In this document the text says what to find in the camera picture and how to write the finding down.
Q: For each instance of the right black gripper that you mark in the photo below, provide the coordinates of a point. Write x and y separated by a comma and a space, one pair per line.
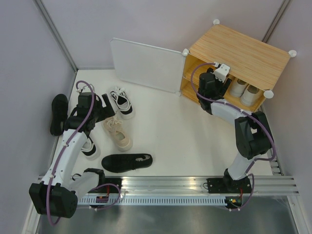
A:
222, 90

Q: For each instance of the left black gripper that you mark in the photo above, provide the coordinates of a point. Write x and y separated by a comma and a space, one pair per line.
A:
107, 109

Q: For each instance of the beige lace sneaker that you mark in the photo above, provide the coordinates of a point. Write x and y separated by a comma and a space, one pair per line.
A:
114, 128

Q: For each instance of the black and white sneaker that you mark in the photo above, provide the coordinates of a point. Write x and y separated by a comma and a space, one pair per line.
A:
122, 102

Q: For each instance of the white leather sneaker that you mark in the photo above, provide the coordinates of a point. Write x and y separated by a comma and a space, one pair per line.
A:
238, 88
250, 95

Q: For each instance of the white translucent cabinet door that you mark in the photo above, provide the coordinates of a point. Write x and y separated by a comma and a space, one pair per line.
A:
148, 65

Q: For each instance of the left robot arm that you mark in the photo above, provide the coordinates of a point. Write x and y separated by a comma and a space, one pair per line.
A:
56, 194

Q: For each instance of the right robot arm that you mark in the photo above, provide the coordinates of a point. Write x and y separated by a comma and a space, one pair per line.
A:
252, 135

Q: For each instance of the wooden shoe cabinet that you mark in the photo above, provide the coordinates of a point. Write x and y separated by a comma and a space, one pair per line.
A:
250, 60

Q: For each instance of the black canvas sneaker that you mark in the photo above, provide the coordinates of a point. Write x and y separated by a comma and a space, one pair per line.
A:
120, 163
59, 114

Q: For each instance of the aluminium rail with cable duct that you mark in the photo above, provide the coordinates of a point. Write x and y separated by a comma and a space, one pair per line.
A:
179, 190

